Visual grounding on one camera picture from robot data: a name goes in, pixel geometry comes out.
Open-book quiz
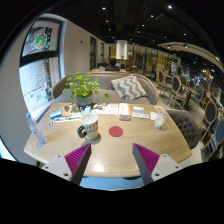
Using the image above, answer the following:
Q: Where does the green potted plant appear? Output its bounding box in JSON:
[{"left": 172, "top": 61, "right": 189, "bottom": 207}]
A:
[{"left": 62, "top": 71, "right": 110, "bottom": 107}]

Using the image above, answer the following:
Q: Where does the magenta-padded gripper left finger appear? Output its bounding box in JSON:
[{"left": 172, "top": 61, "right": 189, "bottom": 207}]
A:
[{"left": 41, "top": 143, "right": 93, "bottom": 186}]

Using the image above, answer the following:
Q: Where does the clear plastic cup with straw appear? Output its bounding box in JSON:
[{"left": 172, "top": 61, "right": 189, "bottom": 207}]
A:
[{"left": 154, "top": 108, "right": 169, "bottom": 130}]

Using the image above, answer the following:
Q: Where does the dark grey tufted armchair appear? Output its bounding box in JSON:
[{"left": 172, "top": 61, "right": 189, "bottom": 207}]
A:
[{"left": 165, "top": 109, "right": 203, "bottom": 150}]

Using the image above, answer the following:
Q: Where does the person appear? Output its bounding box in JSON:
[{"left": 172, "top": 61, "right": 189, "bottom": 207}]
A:
[{"left": 104, "top": 57, "right": 122, "bottom": 72}]

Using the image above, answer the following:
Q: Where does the group of ceiling lights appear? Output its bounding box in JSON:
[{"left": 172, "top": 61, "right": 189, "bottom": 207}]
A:
[{"left": 99, "top": 3, "right": 221, "bottom": 61}]

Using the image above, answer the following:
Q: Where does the clear blue-capped water bottle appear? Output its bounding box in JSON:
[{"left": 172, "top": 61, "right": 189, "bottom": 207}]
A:
[{"left": 25, "top": 112, "right": 48, "bottom": 145}]

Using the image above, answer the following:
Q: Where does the grey curved sofa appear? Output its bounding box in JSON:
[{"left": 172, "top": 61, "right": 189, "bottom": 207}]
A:
[{"left": 51, "top": 71, "right": 160, "bottom": 108}]

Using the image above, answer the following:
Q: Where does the brown printed card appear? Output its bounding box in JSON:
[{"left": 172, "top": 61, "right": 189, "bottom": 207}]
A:
[{"left": 61, "top": 103, "right": 81, "bottom": 118}]

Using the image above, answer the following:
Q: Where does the white printed leaflet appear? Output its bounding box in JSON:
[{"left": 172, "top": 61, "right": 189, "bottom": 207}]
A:
[{"left": 131, "top": 112, "right": 151, "bottom": 120}]

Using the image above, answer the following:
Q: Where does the blue and white box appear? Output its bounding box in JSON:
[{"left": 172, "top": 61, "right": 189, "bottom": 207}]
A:
[{"left": 49, "top": 109, "right": 63, "bottom": 120}]

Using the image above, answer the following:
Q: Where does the blue and white card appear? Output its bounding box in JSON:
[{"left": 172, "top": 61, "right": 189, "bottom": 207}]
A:
[{"left": 132, "top": 105, "right": 146, "bottom": 114}]

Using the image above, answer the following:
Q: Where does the grey zigzag cushion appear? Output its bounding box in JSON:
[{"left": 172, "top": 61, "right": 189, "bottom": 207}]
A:
[{"left": 110, "top": 74, "right": 149, "bottom": 101}]

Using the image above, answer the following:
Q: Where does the printed brochure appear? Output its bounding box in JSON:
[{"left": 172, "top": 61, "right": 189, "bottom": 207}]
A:
[{"left": 96, "top": 103, "right": 120, "bottom": 115}]

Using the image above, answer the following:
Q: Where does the dark-framed window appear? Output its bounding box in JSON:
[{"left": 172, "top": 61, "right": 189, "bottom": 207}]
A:
[{"left": 18, "top": 16, "right": 64, "bottom": 116}]

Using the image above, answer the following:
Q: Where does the white mug with dark handle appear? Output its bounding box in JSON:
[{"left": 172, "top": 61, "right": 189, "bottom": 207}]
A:
[{"left": 77, "top": 113, "right": 100, "bottom": 141}]

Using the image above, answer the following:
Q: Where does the flat round red coaster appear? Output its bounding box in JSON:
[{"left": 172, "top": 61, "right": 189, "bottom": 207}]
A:
[{"left": 108, "top": 125, "right": 124, "bottom": 138}]

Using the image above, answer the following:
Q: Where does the white upright booklet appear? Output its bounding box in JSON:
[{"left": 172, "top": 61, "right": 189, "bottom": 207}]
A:
[{"left": 118, "top": 102, "right": 132, "bottom": 122}]

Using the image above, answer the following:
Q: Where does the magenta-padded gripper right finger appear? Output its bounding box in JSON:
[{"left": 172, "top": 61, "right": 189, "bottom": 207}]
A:
[{"left": 132, "top": 143, "right": 184, "bottom": 186}]

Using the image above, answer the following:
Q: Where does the group of dining chairs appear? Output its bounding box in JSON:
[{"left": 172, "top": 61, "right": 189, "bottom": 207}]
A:
[{"left": 154, "top": 68, "right": 224, "bottom": 158}]

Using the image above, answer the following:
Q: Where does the white marker pen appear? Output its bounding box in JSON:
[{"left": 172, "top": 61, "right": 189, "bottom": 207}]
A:
[{"left": 54, "top": 114, "right": 83, "bottom": 123}]

